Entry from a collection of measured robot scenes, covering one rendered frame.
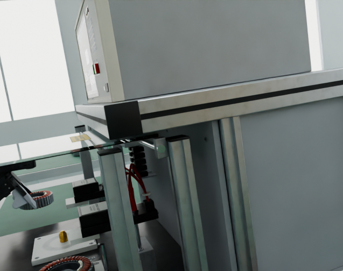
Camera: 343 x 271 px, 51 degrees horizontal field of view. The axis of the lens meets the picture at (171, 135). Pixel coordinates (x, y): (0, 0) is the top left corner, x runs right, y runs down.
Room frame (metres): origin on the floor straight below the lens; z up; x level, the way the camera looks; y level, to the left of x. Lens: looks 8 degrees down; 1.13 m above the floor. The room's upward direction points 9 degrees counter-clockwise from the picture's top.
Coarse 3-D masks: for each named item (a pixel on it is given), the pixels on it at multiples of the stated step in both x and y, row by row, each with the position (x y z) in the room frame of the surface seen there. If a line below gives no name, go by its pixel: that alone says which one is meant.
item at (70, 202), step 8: (72, 184) 0.89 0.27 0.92; (80, 184) 0.87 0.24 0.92; (88, 184) 0.87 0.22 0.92; (96, 184) 0.87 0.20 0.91; (80, 192) 0.86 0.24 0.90; (88, 192) 0.87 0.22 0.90; (96, 192) 0.87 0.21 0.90; (72, 200) 0.89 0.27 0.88; (80, 200) 0.86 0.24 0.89; (88, 200) 0.86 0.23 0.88
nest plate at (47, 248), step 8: (40, 240) 0.90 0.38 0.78; (48, 240) 0.89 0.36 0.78; (56, 240) 0.88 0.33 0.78; (40, 248) 0.85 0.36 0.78; (48, 248) 0.84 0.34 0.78; (56, 248) 0.83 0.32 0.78; (64, 248) 0.83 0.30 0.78; (72, 248) 0.82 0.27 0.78; (80, 248) 0.81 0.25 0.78; (88, 248) 0.82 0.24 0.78; (32, 256) 0.81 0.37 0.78; (40, 256) 0.80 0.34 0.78; (48, 256) 0.79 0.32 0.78; (56, 256) 0.80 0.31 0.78; (64, 256) 0.80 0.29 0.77; (32, 264) 0.78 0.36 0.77
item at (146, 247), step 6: (144, 240) 0.70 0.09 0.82; (144, 246) 0.68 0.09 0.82; (150, 246) 0.67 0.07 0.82; (144, 252) 0.65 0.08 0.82; (150, 252) 0.65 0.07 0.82; (144, 258) 0.65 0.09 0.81; (150, 258) 0.65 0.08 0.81; (144, 264) 0.65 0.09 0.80; (150, 264) 0.65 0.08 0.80; (144, 270) 0.65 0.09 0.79; (150, 270) 0.65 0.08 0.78; (156, 270) 0.66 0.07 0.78
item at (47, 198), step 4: (32, 192) 1.21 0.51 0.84; (36, 192) 1.22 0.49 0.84; (40, 192) 1.21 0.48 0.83; (44, 192) 1.20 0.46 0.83; (48, 192) 1.19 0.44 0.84; (52, 192) 1.20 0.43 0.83; (32, 196) 1.21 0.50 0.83; (36, 196) 1.20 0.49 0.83; (40, 196) 1.15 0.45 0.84; (44, 196) 1.15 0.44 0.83; (48, 196) 1.16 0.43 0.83; (52, 196) 1.18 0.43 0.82; (36, 200) 1.13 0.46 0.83; (40, 200) 1.14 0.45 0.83; (44, 200) 1.14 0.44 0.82; (48, 200) 1.16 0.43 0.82; (52, 200) 1.18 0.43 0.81; (28, 204) 1.13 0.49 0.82; (36, 204) 1.13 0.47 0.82; (40, 204) 1.13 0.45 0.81; (44, 204) 1.14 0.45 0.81; (48, 204) 1.16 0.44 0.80; (20, 208) 1.14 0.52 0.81; (24, 208) 1.13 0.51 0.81; (28, 208) 1.13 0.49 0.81; (32, 208) 1.13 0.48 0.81
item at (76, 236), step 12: (96, 204) 0.68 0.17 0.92; (84, 216) 0.63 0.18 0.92; (96, 216) 0.63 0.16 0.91; (108, 216) 0.64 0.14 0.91; (144, 216) 0.66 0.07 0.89; (156, 216) 0.66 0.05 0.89; (84, 228) 0.63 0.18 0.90; (96, 228) 0.63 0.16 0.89; (108, 228) 0.64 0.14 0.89; (72, 240) 0.62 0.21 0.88; (84, 240) 0.63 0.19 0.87
